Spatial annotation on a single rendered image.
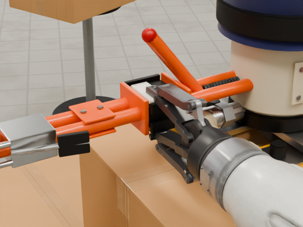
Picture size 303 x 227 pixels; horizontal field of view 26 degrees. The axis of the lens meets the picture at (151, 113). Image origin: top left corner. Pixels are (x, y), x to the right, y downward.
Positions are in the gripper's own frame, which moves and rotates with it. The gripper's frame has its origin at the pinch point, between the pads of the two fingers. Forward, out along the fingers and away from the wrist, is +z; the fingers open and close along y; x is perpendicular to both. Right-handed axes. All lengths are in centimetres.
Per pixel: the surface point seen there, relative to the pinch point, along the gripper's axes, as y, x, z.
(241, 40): -8.7, 15.8, -2.0
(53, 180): 53, 7, 66
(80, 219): 53, 6, 45
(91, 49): 72, 78, 191
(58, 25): 111, 118, 334
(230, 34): -8.9, 15.6, 0.6
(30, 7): 45, 47, 188
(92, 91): 94, 77, 191
